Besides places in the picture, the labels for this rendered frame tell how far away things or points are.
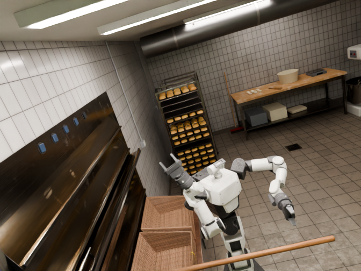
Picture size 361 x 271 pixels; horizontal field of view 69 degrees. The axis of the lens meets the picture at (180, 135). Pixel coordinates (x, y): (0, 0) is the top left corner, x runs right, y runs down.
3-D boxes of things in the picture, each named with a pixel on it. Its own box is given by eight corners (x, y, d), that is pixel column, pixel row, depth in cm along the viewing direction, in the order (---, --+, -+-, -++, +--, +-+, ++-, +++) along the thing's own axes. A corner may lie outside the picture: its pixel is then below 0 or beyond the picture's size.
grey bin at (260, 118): (251, 127, 566) (249, 116, 558) (246, 120, 613) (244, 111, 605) (268, 122, 563) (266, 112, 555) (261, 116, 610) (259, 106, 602)
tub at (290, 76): (282, 85, 547) (281, 76, 540) (275, 82, 588) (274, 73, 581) (303, 79, 543) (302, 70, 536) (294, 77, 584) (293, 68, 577)
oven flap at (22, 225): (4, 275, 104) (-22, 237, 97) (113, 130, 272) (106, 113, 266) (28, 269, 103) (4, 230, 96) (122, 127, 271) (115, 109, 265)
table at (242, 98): (245, 141, 561) (237, 101, 532) (237, 129, 637) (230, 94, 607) (349, 114, 541) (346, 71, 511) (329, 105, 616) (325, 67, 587)
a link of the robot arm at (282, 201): (297, 201, 149) (289, 190, 161) (280, 205, 150) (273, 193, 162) (299, 219, 154) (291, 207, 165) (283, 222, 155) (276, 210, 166)
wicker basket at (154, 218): (148, 251, 254) (139, 229, 245) (152, 215, 307) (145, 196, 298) (196, 239, 251) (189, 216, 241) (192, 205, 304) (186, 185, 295)
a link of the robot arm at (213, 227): (194, 210, 151) (210, 241, 149) (209, 201, 153) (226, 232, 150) (193, 208, 162) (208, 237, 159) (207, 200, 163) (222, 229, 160)
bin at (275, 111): (271, 121, 562) (269, 111, 554) (264, 115, 609) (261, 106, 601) (287, 116, 559) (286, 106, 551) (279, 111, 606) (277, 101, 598)
